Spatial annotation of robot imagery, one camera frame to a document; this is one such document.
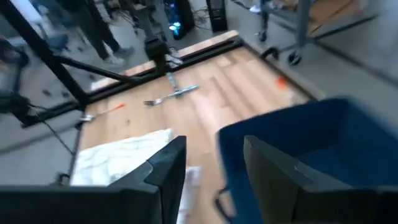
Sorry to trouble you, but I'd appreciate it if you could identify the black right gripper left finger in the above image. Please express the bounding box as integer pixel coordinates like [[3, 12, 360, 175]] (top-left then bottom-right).
[[0, 136, 187, 224]]

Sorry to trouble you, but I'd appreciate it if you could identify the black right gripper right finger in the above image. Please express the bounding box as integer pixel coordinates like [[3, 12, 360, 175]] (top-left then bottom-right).
[[243, 135, 398, 224]]

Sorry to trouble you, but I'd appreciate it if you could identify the white plain cloth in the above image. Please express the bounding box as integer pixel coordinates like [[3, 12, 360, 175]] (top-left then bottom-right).
[[70, 128, 202, 224]]

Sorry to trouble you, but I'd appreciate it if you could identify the navy fabric basket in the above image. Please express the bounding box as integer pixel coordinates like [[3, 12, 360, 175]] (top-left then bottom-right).
[[214, 98, 398, 224]]

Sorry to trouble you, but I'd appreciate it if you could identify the silver knife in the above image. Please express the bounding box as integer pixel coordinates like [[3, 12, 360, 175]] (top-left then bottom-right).
[[275, 76, 296, 103]]

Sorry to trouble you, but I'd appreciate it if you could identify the person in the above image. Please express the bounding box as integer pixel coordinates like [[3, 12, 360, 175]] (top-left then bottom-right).
[[29, 0, 135, 68]]

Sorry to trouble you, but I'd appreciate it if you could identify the cardboard box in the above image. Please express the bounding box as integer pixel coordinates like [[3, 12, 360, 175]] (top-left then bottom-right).
[[307, 0, 358, 35]]

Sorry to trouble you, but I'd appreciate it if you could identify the black computer tower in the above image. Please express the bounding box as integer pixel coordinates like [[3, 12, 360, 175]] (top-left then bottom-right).
[[206, 0, 228, 33], [163, 0, 196, 40]]

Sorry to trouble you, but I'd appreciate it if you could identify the black aluminium table frame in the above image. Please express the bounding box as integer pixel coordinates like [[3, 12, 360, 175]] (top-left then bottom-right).
[[0, 0, 318, 128]]

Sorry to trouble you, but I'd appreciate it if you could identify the grey metal cart frame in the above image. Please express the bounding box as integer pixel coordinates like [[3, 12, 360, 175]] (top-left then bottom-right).
[[257, 0, 379, 66]]

